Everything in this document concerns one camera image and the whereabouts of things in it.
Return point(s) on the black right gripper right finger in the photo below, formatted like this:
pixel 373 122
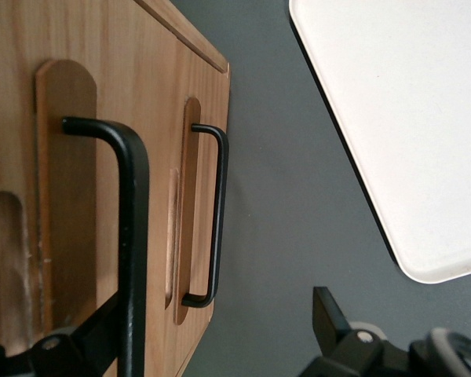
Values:
pixel 329 326

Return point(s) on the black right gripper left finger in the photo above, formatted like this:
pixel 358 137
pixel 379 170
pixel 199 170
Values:
pixel 86 345

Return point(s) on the wooden drawer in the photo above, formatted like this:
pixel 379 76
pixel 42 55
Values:
pixel 212 90
pixel 82 31

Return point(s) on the wooden drawer cabinet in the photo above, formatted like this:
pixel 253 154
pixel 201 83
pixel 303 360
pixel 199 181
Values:
pixel 180 23

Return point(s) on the cream rectangular tray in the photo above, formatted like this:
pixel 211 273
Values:
pixel 416 118

